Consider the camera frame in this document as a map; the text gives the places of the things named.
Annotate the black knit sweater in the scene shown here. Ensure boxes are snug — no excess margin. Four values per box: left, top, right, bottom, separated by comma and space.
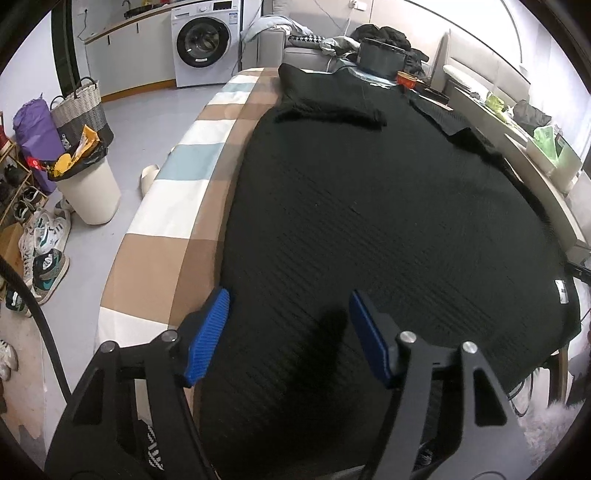
199, 64, 580, 479

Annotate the teal black sneaker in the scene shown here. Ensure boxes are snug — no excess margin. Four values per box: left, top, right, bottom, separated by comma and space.
32, 248, 70, 305

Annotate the checkered bed sheet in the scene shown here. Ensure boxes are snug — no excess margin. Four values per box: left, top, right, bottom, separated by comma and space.
96, 67, 280, 347

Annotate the white green sneaker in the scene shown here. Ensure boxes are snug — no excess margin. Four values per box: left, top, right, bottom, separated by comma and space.
18, 209, 71, 284

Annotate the shoe rack with shoes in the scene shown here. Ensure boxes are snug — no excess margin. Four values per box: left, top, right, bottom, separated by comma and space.
1, 115, 48, 230

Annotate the white trash bin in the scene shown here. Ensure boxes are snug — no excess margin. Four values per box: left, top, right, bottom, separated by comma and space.
46, 145, 121, 226

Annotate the beige slipper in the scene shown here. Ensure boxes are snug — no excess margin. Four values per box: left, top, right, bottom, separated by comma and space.
139, 164, 160, 198

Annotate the white tissue box holder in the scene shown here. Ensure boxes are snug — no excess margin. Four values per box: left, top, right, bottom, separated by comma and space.
526, 125, 582, 195

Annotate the purple bag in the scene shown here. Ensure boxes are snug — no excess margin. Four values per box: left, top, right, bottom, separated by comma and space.
13, 95, 65, 194

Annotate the woven laundry basket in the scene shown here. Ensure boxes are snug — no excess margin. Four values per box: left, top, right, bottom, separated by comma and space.
49, 77, 114, 152

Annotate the green plush toy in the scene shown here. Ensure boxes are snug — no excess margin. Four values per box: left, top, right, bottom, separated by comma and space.
485, 92, 508, 115

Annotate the red food bowl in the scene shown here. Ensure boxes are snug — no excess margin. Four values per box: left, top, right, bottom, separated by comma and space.
396, 71, 424, 91

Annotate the kitchen counter cabinet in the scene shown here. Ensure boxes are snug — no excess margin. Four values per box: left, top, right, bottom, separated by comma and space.
75, 1, 176, 101

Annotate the black electric cooker pot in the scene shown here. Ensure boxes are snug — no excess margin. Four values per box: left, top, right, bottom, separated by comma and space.
356, 39, 407, 80

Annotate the white front-load washing machine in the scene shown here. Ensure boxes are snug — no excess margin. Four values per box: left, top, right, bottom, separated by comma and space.
170, 1, 242, 88

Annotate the grey sofa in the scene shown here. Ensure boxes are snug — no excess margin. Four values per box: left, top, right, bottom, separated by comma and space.
247, 0, 373, 71

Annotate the black cable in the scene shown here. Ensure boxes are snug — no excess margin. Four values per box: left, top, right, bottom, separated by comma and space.
0, 255, 73, 402

